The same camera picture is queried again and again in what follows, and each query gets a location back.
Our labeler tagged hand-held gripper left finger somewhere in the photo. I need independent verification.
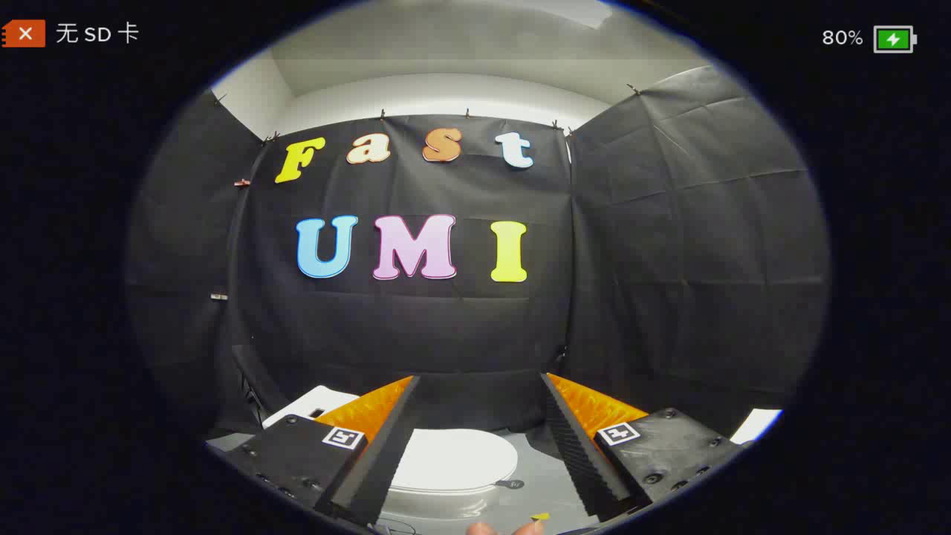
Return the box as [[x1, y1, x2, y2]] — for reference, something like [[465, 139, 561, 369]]
[[220, 375, 421, 528]]

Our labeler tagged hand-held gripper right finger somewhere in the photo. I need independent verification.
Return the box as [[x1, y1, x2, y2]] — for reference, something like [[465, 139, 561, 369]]
[[539, 372, 753, 522]]

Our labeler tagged white toilet lid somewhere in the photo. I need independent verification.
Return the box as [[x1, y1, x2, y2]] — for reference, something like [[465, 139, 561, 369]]
[[389, 429, 519, 494]]

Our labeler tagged black backdrop cloth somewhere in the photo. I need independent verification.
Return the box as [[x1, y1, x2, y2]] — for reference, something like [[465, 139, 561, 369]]
[[126, 65, 831, 439]]

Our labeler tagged white board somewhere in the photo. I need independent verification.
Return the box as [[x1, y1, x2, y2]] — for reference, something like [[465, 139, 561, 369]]
[[730, 408, 784, 446]]

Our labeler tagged black hanging cable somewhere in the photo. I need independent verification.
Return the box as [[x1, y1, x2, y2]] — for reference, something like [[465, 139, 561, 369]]
[[238, 368, 267, 418]]

